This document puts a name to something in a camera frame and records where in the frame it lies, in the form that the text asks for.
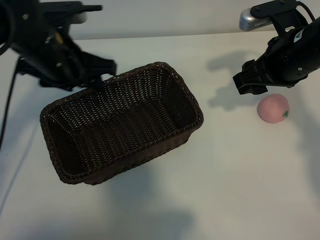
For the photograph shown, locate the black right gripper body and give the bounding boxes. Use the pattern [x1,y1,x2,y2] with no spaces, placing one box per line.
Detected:
[252,26,310,88]

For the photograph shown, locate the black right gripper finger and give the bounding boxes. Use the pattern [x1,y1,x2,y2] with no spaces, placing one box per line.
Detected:
[232,71,268,96]
[240,59,256,74]

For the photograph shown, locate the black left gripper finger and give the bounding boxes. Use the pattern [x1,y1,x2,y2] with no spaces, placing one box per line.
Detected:
[39,76,105,92]
[83,51,118,76]

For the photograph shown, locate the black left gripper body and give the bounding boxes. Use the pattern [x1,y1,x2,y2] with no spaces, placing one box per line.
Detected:
[11,14,86,83]

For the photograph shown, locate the pink peach with green leaf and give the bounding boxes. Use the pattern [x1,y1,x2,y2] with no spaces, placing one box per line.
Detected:
[256,93,291,124]

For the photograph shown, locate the dark brown wicker basket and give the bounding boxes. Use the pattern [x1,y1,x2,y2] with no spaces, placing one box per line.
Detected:
[39,61,205,187]

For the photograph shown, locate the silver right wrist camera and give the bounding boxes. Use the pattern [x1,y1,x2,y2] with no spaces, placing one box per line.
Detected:
[238,7,276,32]

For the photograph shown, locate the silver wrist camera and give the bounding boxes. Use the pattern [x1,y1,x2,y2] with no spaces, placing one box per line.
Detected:
[74,11,88,25]
[238,7,276,32]

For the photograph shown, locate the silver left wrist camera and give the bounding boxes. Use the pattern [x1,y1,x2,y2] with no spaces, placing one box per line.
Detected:
[74,11,88,25]

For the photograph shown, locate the black left camera mount bracket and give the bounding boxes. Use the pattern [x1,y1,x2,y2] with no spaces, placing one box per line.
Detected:
[39,1,103,26]

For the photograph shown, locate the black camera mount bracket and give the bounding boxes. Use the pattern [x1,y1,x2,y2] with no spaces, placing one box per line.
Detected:
[39,1,103,26]
[249,0,311,38]

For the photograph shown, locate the black right camera mount bracket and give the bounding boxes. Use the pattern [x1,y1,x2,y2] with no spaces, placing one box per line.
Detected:
[249,0,311,38]

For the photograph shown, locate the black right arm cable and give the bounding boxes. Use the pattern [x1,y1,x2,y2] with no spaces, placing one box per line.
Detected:
[297,1,316,21]

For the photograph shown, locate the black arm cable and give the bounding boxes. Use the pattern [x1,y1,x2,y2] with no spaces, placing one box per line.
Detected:
[297,1,316,21]
[0,67,18,151]

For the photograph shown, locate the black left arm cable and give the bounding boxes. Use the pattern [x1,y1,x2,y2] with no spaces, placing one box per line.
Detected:
[0,67,18,151]

